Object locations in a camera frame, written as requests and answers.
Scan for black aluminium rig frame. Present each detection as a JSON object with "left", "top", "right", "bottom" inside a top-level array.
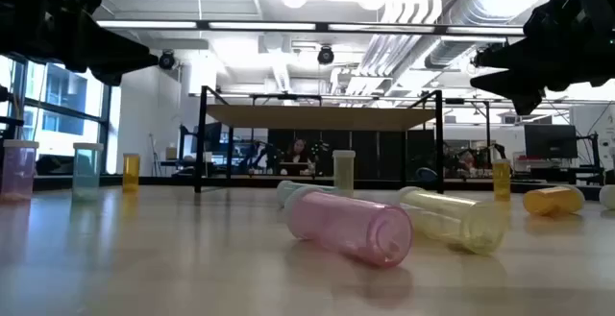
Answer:
[{"left": 31, "top": 174, "right": 606, "bottom": 195}]

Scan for yellow medicine bottle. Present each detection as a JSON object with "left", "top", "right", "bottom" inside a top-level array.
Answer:
[
  {"left": 394, "top": 185, "right": 506, "bottom": 255},
  {"left": 332, "top": 149, "right": 357, "bottom": 198}
]

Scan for pink medicine bottle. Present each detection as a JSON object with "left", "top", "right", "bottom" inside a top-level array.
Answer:
[
  {"left": 283, "top": 185, "right": 415, "bottom": 269},
  {"left": 0, "top": 138, "right": 40, "bottom": 203}
]

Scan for orange medicine bottle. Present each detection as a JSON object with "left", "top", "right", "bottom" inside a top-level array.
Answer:
[
  {"left": 522, "top": 185, "right": 586, "bottom": 217},
  {"left": 121, "top": 152, "right": 142, "bottom": 194},
  {"left": 491, "top": 158, "right": 512, "bottom": 203}
]

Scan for black ceiling spotlight cluster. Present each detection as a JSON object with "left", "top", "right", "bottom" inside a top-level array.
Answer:
[{"left": 470, "top": 40, "right": 511, "bottom": 70}]

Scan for black beam with light strips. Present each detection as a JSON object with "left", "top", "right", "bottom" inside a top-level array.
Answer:
[{"left": 93, "top": 17, "right": 528, "bottom": 37}]

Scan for black sofa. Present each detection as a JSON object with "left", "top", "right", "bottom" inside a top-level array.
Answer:
[{"left": 36, "top": 154, "right": 96, "bottom": 177}]

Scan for black partition panels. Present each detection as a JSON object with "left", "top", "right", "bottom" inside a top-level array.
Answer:
[{"left": 266, "top": 128, "right": 437, "bottom": 182}]

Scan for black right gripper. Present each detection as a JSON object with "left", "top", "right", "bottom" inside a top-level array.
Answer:
[{"left": 469, "top": 0, "right": 615, "bottom": 115}]

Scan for silver ventilation duct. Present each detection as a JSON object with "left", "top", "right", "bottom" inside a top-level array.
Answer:
[{"left": 425, "top": 0, "right": 539, "bottom": 70}]

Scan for black computer monitor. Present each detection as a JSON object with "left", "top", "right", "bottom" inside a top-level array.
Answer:
[{"left": 523, "top": 123, "right": 579, "bottom": 160}]

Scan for large window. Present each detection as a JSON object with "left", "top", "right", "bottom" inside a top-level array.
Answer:
[{"left": 0, "top": 54, "right": 114, "bottom": 176}]

